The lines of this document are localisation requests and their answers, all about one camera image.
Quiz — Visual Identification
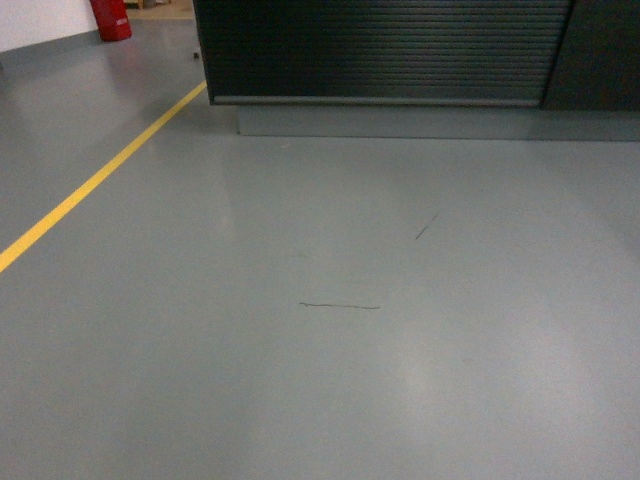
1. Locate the black checkout counter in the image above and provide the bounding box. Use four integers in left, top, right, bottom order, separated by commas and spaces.
194, 1, 639, 142

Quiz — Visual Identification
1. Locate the red fire extinguisher box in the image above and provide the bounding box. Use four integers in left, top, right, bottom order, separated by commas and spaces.
90, 0, 132, 42

